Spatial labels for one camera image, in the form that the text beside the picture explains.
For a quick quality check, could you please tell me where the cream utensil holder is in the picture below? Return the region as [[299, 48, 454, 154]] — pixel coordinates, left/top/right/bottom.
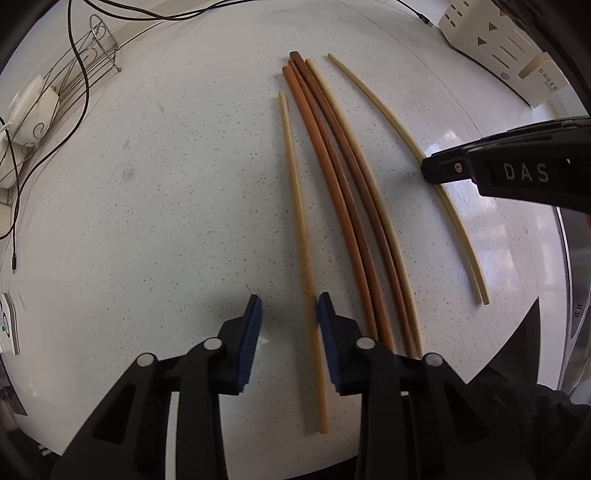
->
[[438, 0, 591, 116]]

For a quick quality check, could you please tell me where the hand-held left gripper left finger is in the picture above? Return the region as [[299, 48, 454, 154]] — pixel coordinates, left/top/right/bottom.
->
[[50, 294, 264, 480]]

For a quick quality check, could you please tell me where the thin light wooden chopstick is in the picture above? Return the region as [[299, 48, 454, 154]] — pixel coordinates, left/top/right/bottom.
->
[[277, 91, 329, 435]]

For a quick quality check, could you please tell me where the metal wire rack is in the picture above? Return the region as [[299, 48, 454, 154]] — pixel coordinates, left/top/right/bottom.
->
[[0, 14, 123, 190]]

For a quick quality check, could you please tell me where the pale bamboo chopstick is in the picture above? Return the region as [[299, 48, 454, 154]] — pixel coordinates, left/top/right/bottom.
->
[[327, 53, 486, 305], [327, 53, 491, 305]]

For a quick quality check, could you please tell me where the white ceramic dish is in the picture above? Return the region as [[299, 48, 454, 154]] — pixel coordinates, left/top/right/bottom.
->
[[13, 76, 62, 140], [0, 136, 29, 188]]

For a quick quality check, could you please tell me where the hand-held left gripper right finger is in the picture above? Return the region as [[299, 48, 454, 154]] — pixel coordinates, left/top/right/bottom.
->
[[316, 292, 509, 480]]

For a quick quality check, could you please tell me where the person's dark clothing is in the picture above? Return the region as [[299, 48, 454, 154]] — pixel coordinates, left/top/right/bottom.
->
[[471, 298, 591, 480]]

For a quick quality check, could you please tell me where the tan bamboo chopstick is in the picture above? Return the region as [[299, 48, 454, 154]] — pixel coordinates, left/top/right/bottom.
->
[[305, 58, 424, 361]]

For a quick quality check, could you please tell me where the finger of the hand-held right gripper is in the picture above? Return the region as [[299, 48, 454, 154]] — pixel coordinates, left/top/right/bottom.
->
[[420, 138, 478, 186]]

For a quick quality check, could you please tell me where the red-brown wooden chopstick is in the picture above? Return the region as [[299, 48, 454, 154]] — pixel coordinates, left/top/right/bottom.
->
[[288, 58, 394, 352], [290, 51, 413, 360], [281, 65, 382, 344]]

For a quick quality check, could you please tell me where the black cable with connector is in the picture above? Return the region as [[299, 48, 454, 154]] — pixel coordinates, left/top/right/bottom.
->
[[85, 0, 259, 22], [397, 0, 435, 26]]

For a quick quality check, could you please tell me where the steel sink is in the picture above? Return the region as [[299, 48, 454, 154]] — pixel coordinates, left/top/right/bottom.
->
[[554, 208, 591, 402]]

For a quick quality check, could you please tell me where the small white device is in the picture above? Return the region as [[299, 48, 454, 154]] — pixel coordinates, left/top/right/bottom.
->
[[0, 293, 22, 356]]

